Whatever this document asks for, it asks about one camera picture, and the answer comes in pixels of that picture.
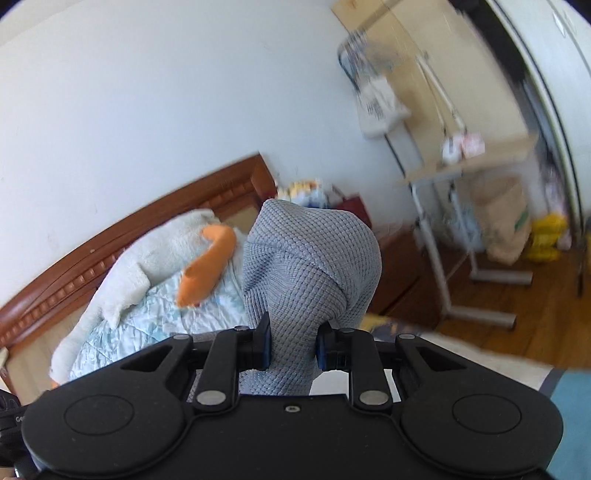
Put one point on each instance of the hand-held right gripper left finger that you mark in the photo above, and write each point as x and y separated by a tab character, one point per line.
265	341

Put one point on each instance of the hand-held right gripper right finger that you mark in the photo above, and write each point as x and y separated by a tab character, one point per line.
322	350

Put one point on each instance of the grey knitted garment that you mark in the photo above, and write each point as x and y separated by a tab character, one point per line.
304	258

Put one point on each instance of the light blue quilt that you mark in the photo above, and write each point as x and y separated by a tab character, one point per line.
152	318

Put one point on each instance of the wooden nightstand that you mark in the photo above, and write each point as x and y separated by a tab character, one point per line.
406	267

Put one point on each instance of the printed striped bed blanket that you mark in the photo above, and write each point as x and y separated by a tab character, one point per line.
461	369

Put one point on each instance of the dark red bag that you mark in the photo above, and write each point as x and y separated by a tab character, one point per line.
353	207

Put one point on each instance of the white orange plush toy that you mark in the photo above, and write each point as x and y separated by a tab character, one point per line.
129	272

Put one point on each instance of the blue white stuffed bag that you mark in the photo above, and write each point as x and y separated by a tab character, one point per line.
309	194

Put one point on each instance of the wooden bed headboard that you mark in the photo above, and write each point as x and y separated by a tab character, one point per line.
138	230

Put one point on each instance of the brown paper bag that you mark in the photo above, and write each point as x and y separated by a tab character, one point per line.
503	221

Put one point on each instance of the white printed tote bag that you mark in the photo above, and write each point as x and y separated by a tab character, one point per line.
381	110

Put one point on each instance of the white-legged side table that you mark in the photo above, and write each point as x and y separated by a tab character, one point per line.
485	154

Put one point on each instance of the yellow plastic bag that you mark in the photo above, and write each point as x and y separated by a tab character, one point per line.
549	230

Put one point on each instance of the beige board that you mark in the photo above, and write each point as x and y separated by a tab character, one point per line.
480	69

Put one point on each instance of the white wardrobe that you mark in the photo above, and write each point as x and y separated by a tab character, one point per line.
568	92

